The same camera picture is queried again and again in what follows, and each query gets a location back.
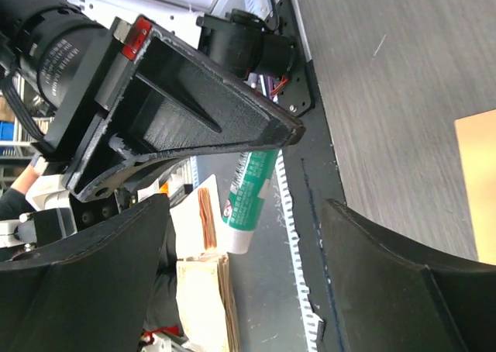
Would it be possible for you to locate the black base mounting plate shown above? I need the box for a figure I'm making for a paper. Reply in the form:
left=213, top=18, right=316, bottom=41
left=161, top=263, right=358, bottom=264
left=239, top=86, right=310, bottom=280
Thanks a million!
left=276, top=0, right=345, bottom=351

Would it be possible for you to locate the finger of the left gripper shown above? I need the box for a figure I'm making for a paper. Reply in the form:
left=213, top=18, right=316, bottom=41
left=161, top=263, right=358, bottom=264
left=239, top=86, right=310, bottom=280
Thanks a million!
left=64, top=17, right=305, bottom=202

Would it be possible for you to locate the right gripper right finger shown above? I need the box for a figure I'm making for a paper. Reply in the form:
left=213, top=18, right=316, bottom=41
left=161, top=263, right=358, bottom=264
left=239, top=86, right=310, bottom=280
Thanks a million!
left=322, top=199, right=495, bottom=351

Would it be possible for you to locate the person in dark clothing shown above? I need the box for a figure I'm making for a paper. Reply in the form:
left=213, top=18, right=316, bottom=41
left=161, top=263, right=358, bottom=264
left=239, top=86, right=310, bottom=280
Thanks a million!
left=0, top=164, right=40, bottom=221

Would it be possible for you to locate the white slotted cable duct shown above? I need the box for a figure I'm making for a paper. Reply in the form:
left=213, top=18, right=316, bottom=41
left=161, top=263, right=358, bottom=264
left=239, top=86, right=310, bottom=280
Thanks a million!
left=274, top=150, right=321, bottom=352

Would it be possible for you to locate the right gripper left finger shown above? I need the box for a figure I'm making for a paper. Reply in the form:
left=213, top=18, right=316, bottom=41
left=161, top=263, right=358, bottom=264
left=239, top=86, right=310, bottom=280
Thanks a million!
left=1, top=194, right=169, bottom=351

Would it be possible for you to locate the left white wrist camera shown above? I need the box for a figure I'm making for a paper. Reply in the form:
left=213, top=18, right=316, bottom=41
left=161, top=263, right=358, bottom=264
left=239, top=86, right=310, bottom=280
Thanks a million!
left=1, top=157, right=78, bottom=261

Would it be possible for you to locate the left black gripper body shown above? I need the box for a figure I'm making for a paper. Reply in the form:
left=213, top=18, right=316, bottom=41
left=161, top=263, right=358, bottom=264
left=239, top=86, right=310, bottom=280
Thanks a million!
left=1, top=0, right=128, bottom=162

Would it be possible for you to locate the orange paper envelope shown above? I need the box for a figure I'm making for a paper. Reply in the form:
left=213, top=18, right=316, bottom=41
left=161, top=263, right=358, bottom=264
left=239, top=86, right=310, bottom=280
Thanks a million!
left=455, top=110, right=495, bottom=264

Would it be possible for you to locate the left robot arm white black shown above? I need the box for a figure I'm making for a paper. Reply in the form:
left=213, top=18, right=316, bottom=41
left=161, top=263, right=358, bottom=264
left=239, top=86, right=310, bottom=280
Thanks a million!
left=1, top=0, right=304, bottom=202

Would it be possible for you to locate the green white glue stick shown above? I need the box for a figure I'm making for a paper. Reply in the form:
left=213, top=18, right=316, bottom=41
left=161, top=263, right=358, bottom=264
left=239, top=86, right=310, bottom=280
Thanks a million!
left=222, top=150, right=278, bottom=254

